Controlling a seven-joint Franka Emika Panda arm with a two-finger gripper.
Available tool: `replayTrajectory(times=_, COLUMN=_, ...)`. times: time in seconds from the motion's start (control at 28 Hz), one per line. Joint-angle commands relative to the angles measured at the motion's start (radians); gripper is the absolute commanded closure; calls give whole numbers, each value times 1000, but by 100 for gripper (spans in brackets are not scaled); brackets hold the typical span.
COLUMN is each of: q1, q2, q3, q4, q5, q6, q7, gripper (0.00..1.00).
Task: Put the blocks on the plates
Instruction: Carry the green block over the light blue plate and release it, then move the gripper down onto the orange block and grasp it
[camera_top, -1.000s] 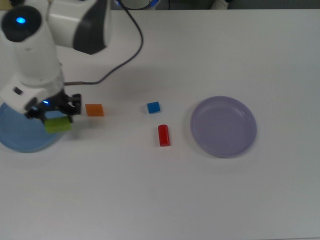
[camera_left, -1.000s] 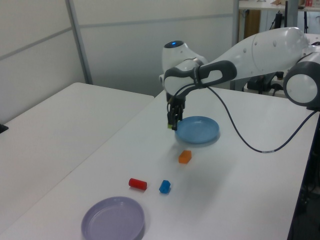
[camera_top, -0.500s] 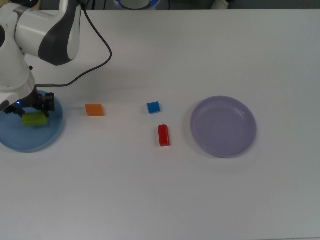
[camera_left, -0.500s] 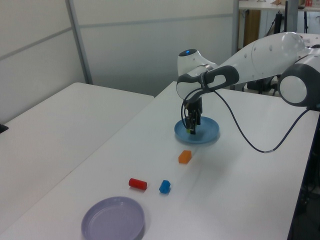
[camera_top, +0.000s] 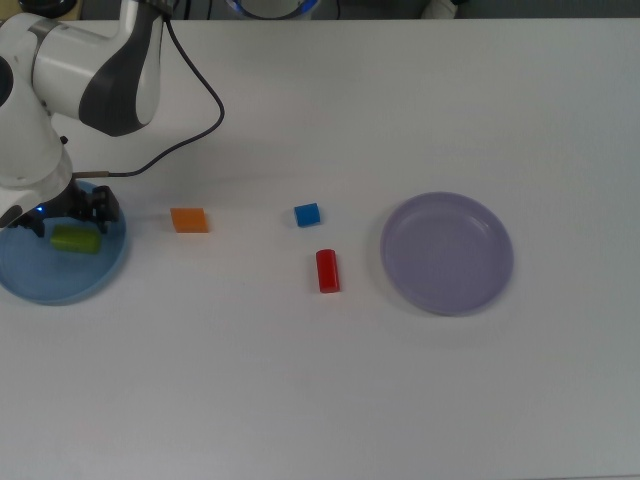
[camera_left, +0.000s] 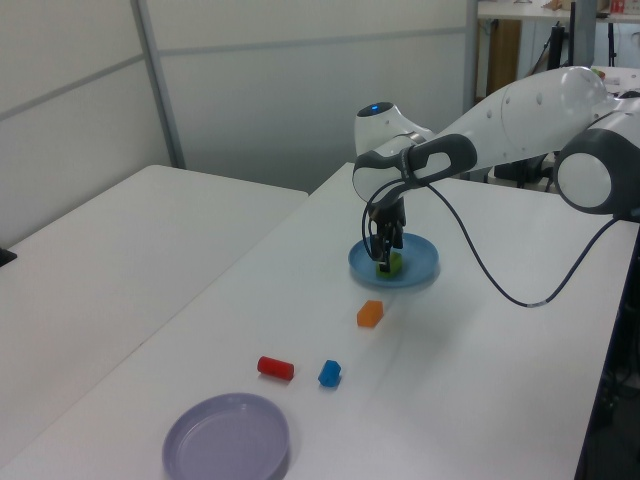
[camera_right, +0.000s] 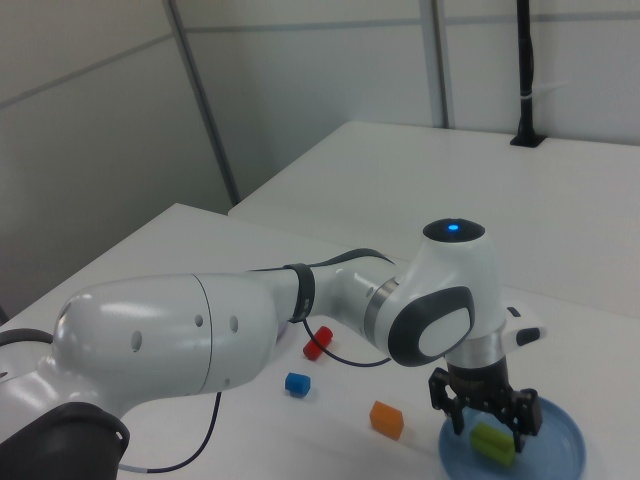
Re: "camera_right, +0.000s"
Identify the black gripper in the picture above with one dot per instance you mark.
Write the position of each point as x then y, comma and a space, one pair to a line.
477, 382

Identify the green block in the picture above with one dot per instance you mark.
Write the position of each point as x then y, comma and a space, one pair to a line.
492, 445

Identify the orange block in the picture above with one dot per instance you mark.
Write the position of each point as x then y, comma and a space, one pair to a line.
386, 419

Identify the red cylinder block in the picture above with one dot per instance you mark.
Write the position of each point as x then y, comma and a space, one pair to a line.
325, 334

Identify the blue block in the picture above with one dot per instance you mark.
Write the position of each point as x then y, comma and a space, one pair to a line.
297, 384

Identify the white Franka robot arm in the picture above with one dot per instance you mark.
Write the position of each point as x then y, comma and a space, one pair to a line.
150, 325

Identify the blue plate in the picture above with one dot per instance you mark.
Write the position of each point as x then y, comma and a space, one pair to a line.
560, 440

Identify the white table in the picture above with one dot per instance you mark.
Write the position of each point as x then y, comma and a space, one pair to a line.
450, 175

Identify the black pole with clamp base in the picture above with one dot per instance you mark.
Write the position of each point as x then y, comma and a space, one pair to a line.
525, 75

